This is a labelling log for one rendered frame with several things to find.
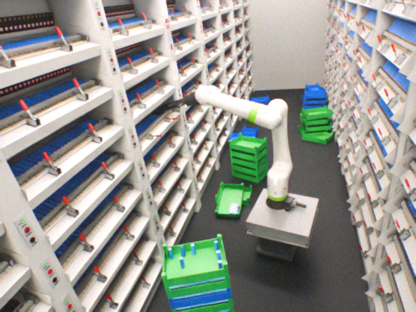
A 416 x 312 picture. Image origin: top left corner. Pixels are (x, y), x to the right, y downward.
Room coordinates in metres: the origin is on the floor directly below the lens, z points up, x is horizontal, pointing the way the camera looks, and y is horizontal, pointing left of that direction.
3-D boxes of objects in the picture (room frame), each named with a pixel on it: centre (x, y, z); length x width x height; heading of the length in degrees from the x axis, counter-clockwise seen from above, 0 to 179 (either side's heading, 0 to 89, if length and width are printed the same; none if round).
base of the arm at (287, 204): (1.49, -0.46, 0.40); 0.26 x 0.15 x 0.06; 50
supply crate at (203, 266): (1.02, 0.14, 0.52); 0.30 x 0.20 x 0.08; 92
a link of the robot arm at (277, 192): (1.54, -0.42, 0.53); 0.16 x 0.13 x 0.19; 152
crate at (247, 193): (2.16, -0.19, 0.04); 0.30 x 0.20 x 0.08; 70
